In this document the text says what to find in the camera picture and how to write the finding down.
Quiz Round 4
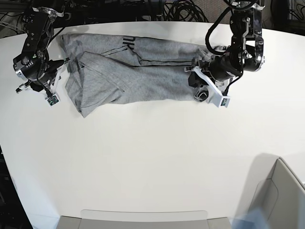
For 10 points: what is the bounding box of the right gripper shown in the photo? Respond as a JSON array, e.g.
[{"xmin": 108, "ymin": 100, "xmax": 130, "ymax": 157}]
[{"xmin": 13, "ymin": 56, "xmax": 70, "ymax": 94}]

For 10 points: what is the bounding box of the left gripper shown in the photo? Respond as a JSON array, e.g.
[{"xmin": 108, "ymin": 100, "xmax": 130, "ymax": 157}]
[{"xmin": 184, "ymin": 56, "xmax": 243, "ymax": 88}]

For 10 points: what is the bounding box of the grey T-shirt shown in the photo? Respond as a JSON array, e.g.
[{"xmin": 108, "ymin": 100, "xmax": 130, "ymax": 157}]
[{"xmin": 61, "ymin": 33, "xmax": 214, "ymax": 117}]

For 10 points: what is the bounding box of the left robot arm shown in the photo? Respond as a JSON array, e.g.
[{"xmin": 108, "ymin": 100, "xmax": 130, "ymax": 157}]
[{"xmin": 195, "ymin": 0, "xmax": 265, "ymax": 85}]

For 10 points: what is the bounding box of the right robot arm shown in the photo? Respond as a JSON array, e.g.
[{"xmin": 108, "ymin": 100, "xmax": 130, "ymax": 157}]
[{"xmin": 13, "ymin": 5, "xmax": 70, "ymax": 97}]

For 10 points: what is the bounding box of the grey tray front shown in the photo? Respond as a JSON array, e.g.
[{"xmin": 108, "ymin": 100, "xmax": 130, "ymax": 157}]
[{"xmin": 57, "ymin": 209, "xmax": 232, "ymax": 229}]

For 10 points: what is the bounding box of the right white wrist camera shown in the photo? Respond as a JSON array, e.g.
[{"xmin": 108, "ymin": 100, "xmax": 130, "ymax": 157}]
[{"xmin": 44, "ymin": 65, "xmax": 64, "ymax": 107}]

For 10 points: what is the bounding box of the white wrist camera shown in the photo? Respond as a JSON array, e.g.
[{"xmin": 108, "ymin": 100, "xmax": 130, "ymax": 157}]
[
  {"xmin": 44, "ymin": 65, "xmax": 64, "ymax": 107},
  {"xmin": 191, "ymin": 66, "xmax": 231, "ymax": 107}
]

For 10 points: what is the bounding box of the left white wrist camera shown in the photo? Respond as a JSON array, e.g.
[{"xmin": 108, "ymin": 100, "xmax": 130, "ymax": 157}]
[{"xmin": 191, "ymin": 66, "xmax": 231, "ymax": 107}]

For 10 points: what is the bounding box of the black cable bundle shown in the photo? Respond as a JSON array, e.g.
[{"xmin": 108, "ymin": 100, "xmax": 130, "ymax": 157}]
[{"xmin": 157, "ymin": 0, "xmax": 210, "ymax": 22}]

